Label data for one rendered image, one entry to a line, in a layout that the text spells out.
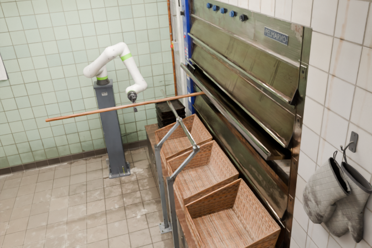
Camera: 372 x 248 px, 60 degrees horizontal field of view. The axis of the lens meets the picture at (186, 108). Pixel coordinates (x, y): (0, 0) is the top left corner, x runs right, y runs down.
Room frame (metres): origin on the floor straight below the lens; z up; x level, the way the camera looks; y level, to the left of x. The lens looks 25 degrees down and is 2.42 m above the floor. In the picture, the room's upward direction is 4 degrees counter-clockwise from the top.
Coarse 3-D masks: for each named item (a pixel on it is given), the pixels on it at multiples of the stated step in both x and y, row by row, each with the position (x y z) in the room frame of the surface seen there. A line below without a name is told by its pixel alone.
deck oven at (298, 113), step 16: (304, 32) 1.45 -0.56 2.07; (192, 48) 3.23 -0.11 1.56; (304, 48) 1.44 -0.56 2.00; (192, 64) 3.27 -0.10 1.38; (224, 64) 2.39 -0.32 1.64; (304, 64) 1.43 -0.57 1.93; (304, 80) 1.42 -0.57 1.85; (272, 96) 1.69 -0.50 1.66; (304, 96) 1.40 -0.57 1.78; (288, 112) 1.52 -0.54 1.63; (256, 160) 1.84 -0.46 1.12; (272, 176) 1.63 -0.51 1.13; (288, 192) 1.46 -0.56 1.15; (288, 208) 1.44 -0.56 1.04; (288, 224) 1.43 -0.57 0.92; (288, 240) 1.41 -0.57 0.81
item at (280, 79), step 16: (192, 32) 3.13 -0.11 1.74; (208, 32) 2.76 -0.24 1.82; (208, 48) 2.60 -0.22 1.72; (224, 48) 2.37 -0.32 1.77; (240, 48) 2.14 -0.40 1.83; (240, 64) 2.06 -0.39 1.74; (256, 64) 1.88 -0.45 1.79; (272, 64) 1.73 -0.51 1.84; (256, 80) 1.78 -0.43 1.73; (272, 80) 1.67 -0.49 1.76; (288, 80) 1.55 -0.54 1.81; (288, 96) 1.49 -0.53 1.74
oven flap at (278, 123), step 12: (192, 60) 3.10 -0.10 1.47; (204, 60) 2.87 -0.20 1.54; (216, 60) 2.62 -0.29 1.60; (204, 72) 2.73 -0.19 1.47; (216, 72) 2.55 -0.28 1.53; (228, 72) 2.36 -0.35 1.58; (216, 84) 2.43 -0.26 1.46; (228, 84) 2.30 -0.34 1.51; (240, 84) 2.13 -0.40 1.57; (240, 96) 2.07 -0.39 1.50; (252, 96) 1.94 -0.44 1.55; (264, 96) 1.82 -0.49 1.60; (252, 108) 1.88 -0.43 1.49; (264, 108) 1.77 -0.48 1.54; (276, 108) 1.67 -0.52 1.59; (264, 120) 1.73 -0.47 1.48; (276, 120) 1.63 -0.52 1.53; (288, 120) 1.54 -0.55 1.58; (276, 132) 1.58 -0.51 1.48; (288, 132) 1.50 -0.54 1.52
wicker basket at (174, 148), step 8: (184, 120) 3.12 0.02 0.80; (192, 120) 3.14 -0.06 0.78; (160, 128) 3.06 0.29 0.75; (176, 128) 3.10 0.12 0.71; (192, 128) 3.13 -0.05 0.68; (200, 128) 2.91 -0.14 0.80; (160, 136) 3.05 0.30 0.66; (176, 136) 3.10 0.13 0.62; (184, 136) 3.11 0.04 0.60; (192, 136) 3.07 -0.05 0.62; (200, 136) 2.87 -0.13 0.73; (208, 136) 2.69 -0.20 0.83; (168, 144) 2.98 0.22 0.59; (176, 144) 2.96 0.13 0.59; (184, 144) 2.95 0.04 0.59; (200, 144) 2.60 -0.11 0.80; (160, 152) 2.81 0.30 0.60; (168, 152) 2.83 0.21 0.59; (176, 152) 2.81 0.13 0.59; (184, 152) 2.56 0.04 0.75; (168, 160) 2.52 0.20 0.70
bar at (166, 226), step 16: (176, 112) 2.56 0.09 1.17; (160, 144) 2.38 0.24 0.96; (192, 144) 2.02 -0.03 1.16; (160, 160) 2.37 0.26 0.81; (160, 176) 2.37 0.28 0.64; (176, 176) 1.93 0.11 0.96; (160, 192) 2.37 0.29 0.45; (160, 224) 2.41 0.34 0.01; (176, 224) 1.90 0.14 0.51; (176, 240) 1.90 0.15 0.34
